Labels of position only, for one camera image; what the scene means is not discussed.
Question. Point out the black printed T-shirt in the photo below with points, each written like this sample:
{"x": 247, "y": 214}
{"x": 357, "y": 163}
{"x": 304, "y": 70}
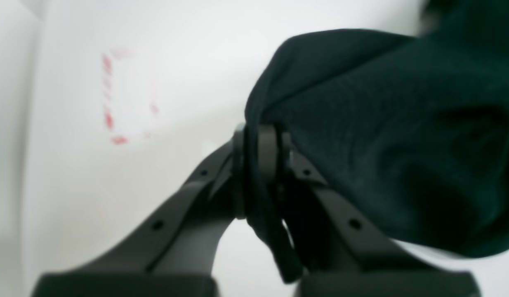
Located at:
{"x": 413, "y": 130}

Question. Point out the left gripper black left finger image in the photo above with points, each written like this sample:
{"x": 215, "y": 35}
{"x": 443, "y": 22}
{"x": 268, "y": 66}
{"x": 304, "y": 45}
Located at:
{"x": 171, "y": 254}

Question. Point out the red tape rectangle marking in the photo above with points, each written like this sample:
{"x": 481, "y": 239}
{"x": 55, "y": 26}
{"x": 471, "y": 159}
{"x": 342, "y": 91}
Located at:
{"x": 130, "y": 107}

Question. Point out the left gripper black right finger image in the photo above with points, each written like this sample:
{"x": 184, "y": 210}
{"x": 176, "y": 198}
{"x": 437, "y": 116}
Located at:
{"x": 343, "y": 253}

